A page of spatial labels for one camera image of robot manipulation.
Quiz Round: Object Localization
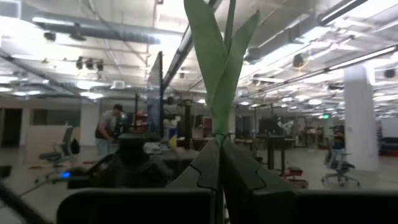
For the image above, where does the black aluminium rig frame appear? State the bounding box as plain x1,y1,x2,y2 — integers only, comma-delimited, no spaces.
147,0,224,139

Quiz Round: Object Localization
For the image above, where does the person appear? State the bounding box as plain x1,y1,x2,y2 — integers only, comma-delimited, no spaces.
95,104,125,156

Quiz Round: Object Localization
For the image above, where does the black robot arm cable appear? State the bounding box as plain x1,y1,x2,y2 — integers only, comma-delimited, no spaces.
0,182,53,224

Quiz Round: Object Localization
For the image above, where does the grey office chair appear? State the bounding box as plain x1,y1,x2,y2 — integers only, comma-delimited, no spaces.
39,126,81,167

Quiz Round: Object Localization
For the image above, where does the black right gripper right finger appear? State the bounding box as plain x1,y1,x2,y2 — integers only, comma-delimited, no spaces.
222,140,298,224

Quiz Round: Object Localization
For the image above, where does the silver spiral ventilation duct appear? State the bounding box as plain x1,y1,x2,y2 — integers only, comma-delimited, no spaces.
32,18,161,44

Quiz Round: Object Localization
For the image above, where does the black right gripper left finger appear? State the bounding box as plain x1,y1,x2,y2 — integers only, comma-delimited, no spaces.
169,139,221,224

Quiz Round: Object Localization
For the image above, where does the white artificial tulip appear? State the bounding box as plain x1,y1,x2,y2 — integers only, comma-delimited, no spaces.
183,0,261,224

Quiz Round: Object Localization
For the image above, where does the blue office chair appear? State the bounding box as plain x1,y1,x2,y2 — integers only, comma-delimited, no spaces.
322,141,361,188

